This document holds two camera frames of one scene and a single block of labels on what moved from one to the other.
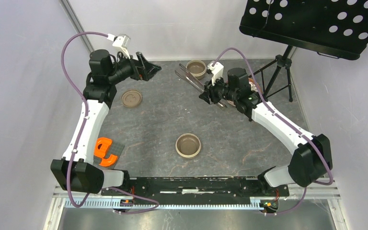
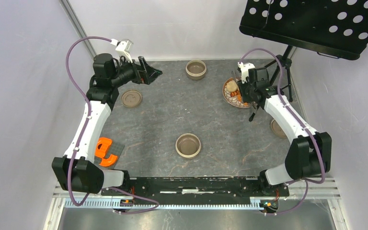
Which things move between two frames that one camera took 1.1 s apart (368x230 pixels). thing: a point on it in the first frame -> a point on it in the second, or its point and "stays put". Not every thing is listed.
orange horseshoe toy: [101, 145] stays put
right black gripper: [212, 90] -> [245, 97]
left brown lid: [131, 98] stays put
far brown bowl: [197, 69] stays put
